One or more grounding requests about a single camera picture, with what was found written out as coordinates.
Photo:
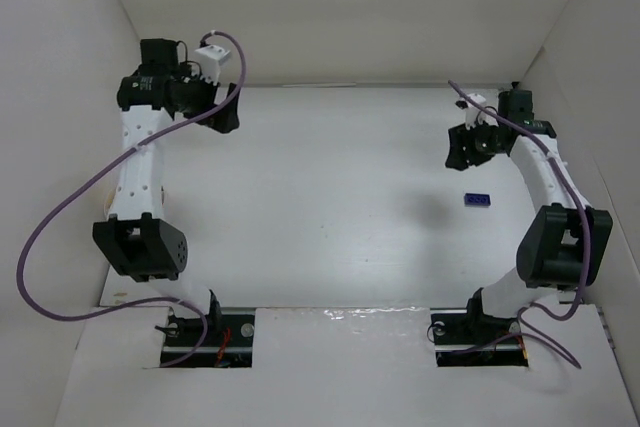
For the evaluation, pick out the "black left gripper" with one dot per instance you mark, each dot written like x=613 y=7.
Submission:
x=215 y=110

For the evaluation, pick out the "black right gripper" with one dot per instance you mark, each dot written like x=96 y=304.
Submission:
x=463 y=142

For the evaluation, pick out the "dark blue lego brick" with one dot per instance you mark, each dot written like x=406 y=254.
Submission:
x=477 y=200

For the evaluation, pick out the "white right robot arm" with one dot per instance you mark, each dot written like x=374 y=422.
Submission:
x=564 y=246

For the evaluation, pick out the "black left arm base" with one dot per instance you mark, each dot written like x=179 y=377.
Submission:
x=227 y=346

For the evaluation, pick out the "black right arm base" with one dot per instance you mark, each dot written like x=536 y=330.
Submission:
x=460 y=340

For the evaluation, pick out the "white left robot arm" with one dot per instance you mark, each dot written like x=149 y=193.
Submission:
x=137 y=241

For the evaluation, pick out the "white divided round container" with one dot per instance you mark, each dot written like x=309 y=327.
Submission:
x=109 y=202

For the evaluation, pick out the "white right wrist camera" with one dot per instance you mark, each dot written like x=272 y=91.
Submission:
x=473 y=116

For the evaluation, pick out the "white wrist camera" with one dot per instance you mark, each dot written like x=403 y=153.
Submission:
x=210 y=60
x=473 y=116

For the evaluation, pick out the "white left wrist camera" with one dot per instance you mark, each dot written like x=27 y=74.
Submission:
x=210 y=60

